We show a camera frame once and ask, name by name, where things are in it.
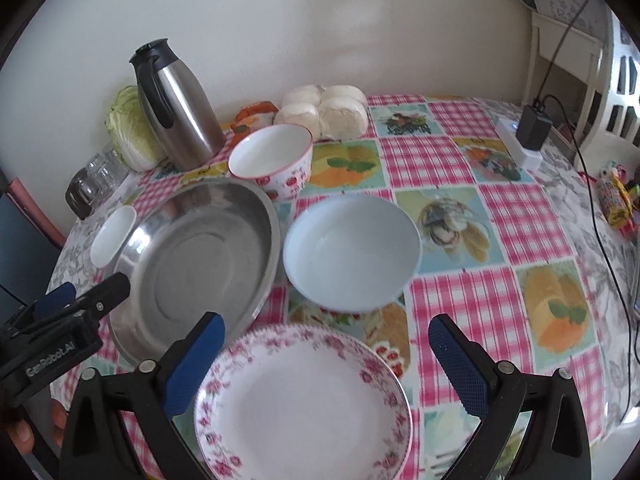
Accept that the grey floral tablecloth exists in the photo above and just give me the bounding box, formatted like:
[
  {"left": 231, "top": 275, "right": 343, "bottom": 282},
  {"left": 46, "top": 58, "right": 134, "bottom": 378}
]
[{"left": 45, "top": 100, "right": 640, "bottom": 480}]

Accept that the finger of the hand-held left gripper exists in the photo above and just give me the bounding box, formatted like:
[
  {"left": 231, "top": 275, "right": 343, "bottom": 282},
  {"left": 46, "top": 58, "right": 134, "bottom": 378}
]
[
  {"left": 32, "top": 282, "right": 77, "bottom": 319},
  {"left": 75, "top": 272, "right": 132, "bottom": 318}
]

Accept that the black cable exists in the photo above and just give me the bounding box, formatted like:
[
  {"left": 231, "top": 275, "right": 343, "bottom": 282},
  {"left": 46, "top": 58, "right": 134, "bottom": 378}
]
[
  {"left": 542, "top": 94, "right": 636, "bottom": 316},
  {"left": 537, "top": 0, "right": 592, "bottom": 108}
]

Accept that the colourful snack packet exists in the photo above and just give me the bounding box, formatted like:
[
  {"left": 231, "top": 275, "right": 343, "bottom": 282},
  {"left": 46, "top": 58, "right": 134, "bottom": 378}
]
[{"left": 595, "top": 160, "right": 640, "bottom": 241}]

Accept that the pink checked fruit tablecloth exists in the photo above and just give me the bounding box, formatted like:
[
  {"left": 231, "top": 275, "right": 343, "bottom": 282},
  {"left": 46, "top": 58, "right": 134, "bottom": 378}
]
[{"left": 107, "top": 94, "right": 621, "bottom": 480}]

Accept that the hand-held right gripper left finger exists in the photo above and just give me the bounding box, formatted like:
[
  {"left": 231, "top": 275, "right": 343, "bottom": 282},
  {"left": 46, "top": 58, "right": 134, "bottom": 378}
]
[{"left": 59, "top": 311, "right": 227, "bottom": 480}]

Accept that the clear drinking glass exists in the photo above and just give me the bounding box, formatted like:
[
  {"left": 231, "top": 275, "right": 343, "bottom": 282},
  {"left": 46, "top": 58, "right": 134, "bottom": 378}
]
[
  {"left": 85, "top": 154, "right": 113, "bottom": 186},
  {"left": 102, "top": 142, "right": 130, "bottom": 181}
]

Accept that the orange snack packet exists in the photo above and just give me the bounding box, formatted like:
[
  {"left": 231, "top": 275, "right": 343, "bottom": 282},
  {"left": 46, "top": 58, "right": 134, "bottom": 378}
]
[{"left": 234, "top": 101, "right": 278, "bottom": 133}]

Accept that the light blue bowl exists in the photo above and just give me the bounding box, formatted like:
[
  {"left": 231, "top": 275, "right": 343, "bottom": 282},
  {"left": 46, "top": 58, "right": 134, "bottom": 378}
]
[{"left": 282, "top": 195, "right": 422, "bottom": 313}]

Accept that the glass teapot brown handle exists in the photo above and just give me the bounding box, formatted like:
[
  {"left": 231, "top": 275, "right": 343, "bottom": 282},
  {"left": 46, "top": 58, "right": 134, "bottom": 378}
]
[{"left": 65, "top": 167, "right": 103, "bottom": 220}]

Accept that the napa cabbage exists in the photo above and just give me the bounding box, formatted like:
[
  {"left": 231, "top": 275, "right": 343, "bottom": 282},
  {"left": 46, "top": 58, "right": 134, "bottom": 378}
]
[{"left": 105, "top": 85, "right": 166, "bottom": 172}]

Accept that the dark blue cabinet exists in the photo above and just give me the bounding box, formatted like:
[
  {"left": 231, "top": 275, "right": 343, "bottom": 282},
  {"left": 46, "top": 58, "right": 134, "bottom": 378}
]
[{"left": 0, "top": 180, "right": 66, "bottom": 311}]

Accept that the white lattice plastic chair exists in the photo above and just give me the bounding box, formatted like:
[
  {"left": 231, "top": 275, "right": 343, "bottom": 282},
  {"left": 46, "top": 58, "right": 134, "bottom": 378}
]
[{"left": 575, "top": 10, "right": 640, "bottom": 171}]

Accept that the bag of white steamed buns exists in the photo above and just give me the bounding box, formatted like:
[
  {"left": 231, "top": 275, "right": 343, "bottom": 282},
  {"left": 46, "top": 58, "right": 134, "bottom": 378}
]
[{"left": 274, "top": 84, "right": 370, "bottom": 141}]

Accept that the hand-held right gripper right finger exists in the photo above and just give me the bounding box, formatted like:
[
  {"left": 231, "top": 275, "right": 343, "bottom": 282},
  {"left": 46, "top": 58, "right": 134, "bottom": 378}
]
[{"left": 427, "top": 314, "right": 592, "bottom": 480}]

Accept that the large stainless steel basin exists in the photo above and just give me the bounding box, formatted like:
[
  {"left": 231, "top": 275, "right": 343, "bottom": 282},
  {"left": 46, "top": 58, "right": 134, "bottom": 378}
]
[{"left": 107, "top": 178, "right": 282, "bottom": 366}]

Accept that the strawberry print white bowl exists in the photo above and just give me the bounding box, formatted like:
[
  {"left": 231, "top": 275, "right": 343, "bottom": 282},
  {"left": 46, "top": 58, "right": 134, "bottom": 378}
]
[{"left": 228, "top": 124, "right": 314, "bottom": 202}]

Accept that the pink floral white plate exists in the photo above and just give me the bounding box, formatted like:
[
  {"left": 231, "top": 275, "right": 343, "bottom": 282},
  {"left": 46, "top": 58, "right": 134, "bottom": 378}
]
[{"left": 193, "top": 323, "right": 413, "bottom": 480}]

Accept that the white square bowl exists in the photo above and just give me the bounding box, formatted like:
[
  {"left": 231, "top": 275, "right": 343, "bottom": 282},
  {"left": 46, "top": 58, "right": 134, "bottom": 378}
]
[{"left": 90, "top": 206, "right": 138, "bottom": 268}]

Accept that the pink board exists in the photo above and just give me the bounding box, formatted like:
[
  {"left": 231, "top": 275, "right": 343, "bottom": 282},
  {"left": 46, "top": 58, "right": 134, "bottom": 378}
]
[{"left": 7, "top": 177, "right": 66, "bottom": 247}]

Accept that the white power strip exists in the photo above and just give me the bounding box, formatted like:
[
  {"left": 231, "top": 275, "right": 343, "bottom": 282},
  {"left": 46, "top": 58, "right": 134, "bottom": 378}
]
[{"left": 496, "top": 116, "right": 543, "bottom": 171}]

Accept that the black power adapter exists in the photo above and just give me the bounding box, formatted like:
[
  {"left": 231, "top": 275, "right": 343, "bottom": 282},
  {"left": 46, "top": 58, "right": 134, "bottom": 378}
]
[{"left": 516, "top": 105, "right": 555, "bottom": 151}]

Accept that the person's left hand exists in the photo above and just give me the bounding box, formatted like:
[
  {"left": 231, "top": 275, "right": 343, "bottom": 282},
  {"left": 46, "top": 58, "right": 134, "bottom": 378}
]
[{"left": 0, "top": 397, "right": 69, "bottom": 457}]

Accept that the stainless steel thermos jug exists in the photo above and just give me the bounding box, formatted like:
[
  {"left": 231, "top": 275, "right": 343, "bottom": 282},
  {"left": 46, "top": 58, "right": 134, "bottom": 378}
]
[{"left": 129, "top": 37, "right": 227, "bottom": 172}]

